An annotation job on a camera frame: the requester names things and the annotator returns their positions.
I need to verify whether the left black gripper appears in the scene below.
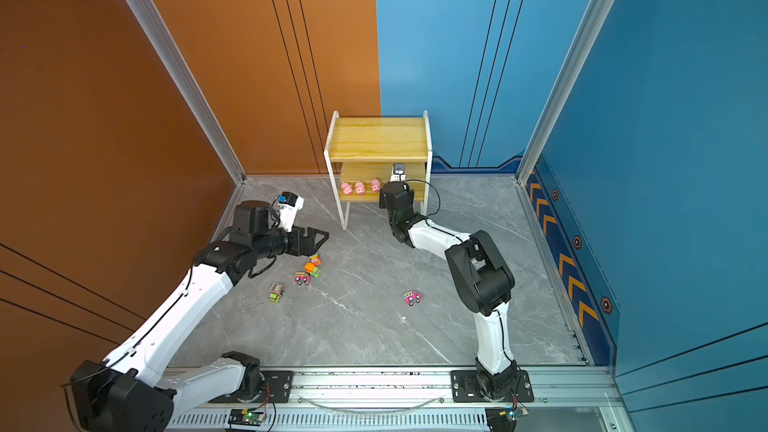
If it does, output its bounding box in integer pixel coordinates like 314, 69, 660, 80
254, 223, 329, 262

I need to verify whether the white frame wooden shelf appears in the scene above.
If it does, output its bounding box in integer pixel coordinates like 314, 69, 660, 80
323, 111, 433, 229

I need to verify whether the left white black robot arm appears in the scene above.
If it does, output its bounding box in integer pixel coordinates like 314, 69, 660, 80
63, 192, 329, 431

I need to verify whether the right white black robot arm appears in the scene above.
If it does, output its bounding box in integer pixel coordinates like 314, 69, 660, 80
379, 181, 520, 401

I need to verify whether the orange green mixer truck toy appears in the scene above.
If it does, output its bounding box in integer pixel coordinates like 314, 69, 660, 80
304, 262, 322, 278

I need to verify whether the pink toy truck left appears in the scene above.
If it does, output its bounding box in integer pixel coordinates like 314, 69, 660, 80
294, 271, 312, 286

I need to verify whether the pink toy truck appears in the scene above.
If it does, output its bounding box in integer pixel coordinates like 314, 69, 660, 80
294, 271, 312, 286
403, 290, 422, 306

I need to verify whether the green beige toy truck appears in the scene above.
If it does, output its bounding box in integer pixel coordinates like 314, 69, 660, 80
268, 282, 285, 303

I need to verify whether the pink toy truck right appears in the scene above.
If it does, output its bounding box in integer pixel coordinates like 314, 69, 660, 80
403, 290, 422, 306

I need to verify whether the left green circuit board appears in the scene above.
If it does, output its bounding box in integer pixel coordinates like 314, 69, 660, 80
227, 408, 267, 430

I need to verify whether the green circuit board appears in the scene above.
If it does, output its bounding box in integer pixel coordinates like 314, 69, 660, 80
485, 403, 530, 432
227, 408, 267, 430

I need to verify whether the right green circuit board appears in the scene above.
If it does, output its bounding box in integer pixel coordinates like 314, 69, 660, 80
485, 403, 530, 432

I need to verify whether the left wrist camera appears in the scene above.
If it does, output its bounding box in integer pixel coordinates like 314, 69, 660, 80
277, 191, 304, 232

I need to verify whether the aluminium front rail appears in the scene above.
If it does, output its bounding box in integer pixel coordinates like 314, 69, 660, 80
116, 365, 625, 409

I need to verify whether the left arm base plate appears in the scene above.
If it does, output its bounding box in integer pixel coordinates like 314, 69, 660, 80
210, 370, 294, 405

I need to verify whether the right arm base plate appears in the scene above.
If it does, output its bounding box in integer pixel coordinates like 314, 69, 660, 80
450, 368, 535, 403

